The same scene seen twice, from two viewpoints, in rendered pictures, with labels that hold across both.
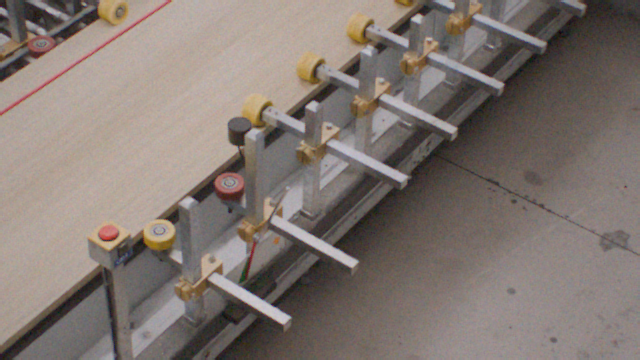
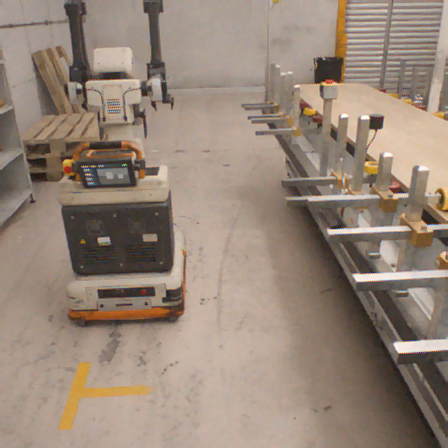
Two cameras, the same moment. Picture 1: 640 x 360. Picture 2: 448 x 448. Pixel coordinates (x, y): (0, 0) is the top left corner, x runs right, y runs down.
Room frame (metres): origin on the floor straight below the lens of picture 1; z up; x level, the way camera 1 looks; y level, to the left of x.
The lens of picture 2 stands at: (3.40, -1.31, 1.55)
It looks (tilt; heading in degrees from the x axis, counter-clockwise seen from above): 26 degrees down; 143
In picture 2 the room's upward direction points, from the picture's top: 2 degrees counter-clockwise
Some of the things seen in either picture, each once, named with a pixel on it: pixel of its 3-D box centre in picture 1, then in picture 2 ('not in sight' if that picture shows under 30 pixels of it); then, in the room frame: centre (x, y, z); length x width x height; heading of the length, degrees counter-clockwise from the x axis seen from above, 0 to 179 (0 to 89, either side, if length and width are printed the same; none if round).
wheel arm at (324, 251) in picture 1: (288, 231); (339, 200); (2.36, 0.08, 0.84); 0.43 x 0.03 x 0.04; 55
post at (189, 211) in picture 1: (192, 269); (339, 166); (2.16, 0.31, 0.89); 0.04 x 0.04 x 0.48; 55
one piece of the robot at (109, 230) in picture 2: not in sight; (120, 211); (1.31, -0.41, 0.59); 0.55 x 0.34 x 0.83; 55
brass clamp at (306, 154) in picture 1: (317, 144); (383, 197); (2.59, 0.01, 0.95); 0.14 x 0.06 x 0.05; 145
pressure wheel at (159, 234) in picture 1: (160, 244); (372, 175); (2.28, 0.40, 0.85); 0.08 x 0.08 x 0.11
